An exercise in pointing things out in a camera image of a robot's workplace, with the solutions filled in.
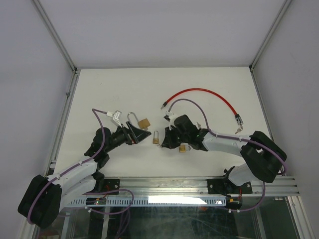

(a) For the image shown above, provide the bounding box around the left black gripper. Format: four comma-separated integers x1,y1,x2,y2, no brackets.
104,121,151,153

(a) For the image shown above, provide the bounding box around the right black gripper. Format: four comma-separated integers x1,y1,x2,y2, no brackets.
161,125,189,149

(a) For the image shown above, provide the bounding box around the large brass padlock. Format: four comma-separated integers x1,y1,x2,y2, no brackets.
127,112,151,130

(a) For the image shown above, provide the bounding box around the small brass padlock long shackle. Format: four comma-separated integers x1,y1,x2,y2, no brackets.
153,130,160,145

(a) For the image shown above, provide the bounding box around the red cable lock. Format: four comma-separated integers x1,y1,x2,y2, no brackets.
160,87,244,127

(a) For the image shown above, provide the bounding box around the silver key bunch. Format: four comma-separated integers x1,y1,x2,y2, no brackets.
235,125,243,134

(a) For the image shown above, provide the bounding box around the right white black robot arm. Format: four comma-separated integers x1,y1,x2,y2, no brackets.
161,113,287,193

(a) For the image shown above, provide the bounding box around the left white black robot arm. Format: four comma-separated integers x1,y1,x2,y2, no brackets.
17,121,151,229

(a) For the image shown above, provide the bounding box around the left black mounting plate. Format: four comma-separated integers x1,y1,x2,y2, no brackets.
76,178,121,195

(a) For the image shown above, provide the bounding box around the black mounting plate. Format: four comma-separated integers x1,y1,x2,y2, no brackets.
76,178,121,195
207,177,253,196

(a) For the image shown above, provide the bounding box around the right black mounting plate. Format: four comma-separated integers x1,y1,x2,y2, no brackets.
207,177,253,196

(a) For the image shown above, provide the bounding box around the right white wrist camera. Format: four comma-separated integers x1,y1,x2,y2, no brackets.
164,111,178,130

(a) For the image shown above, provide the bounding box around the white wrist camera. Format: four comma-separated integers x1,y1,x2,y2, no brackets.
106,111,122,127
164,111,178,130

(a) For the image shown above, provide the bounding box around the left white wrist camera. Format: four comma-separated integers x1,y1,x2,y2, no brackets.
106,111,122,127

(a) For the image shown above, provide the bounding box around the white slotted cable duct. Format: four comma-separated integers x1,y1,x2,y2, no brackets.
60,195,226,209

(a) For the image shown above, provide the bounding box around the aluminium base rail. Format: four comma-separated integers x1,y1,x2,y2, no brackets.
30,176,300,199

